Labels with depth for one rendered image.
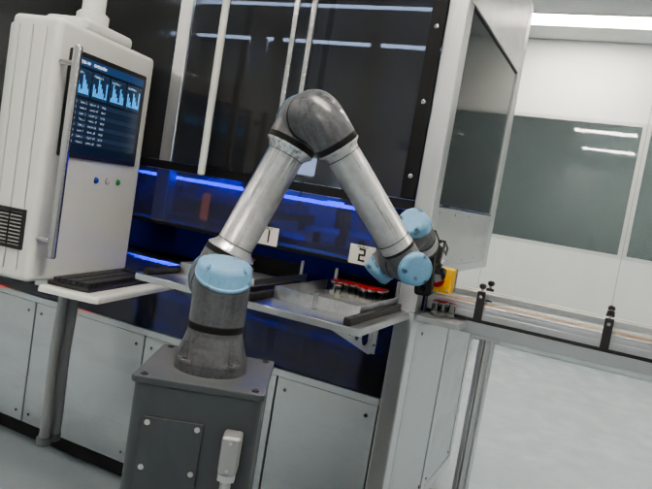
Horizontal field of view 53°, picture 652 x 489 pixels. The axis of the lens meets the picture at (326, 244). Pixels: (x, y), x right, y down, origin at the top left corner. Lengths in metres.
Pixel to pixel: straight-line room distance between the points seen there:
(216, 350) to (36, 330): 1.57
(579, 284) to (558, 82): 1.90
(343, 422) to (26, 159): 1.21
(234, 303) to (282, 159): 0.35
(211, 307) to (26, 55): 1.03
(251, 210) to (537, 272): 5.22
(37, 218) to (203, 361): 0.85
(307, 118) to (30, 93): 0.93
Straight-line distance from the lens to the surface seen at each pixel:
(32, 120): 2.03
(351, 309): 1.71
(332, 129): 1.36
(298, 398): 2.15
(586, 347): 1.99
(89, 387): 2.67
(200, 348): 1.34
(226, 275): 1.32
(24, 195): 2.03
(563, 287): 6.49
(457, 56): 1.98
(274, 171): 1.47
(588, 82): 6.63
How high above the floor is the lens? 1.19
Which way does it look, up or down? 5 degrees down
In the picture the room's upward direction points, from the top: 9 degrees clockwise
